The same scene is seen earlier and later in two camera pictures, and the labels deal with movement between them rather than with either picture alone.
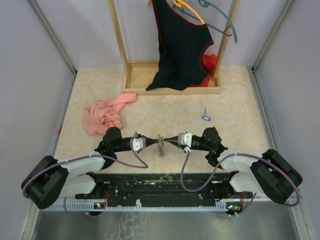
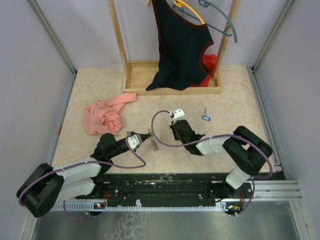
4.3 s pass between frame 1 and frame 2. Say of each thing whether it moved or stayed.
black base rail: stayed
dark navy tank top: stayed
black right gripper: moved
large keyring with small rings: moved
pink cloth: stayed
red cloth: stayed
